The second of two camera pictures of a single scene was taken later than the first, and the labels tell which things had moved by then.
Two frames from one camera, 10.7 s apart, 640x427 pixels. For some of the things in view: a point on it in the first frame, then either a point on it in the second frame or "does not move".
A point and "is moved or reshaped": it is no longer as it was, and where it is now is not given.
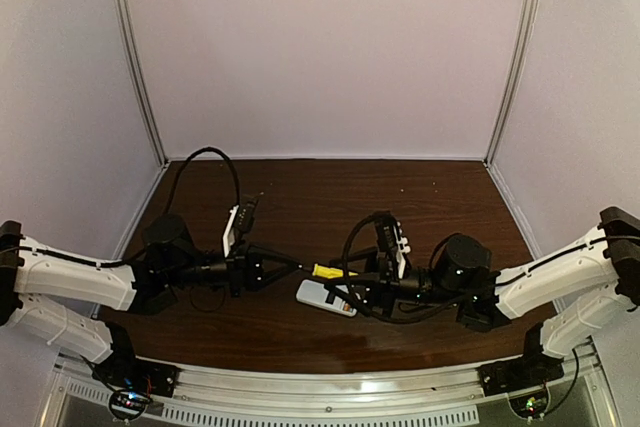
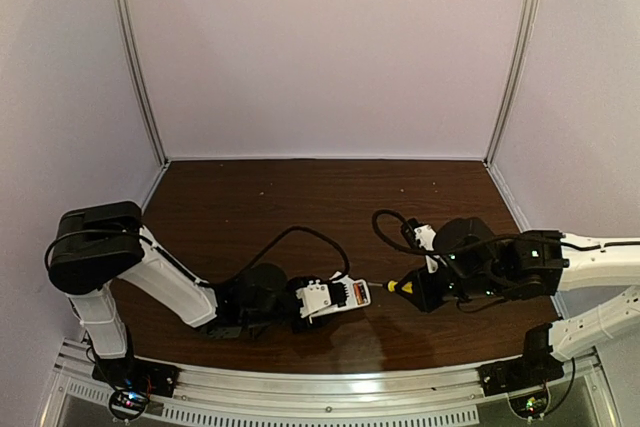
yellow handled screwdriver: x=330 y=272 is moved or reshaped
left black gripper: x=239 y=271 -> x=338 y=291
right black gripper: x=382 y=287 -> x=428 y=292
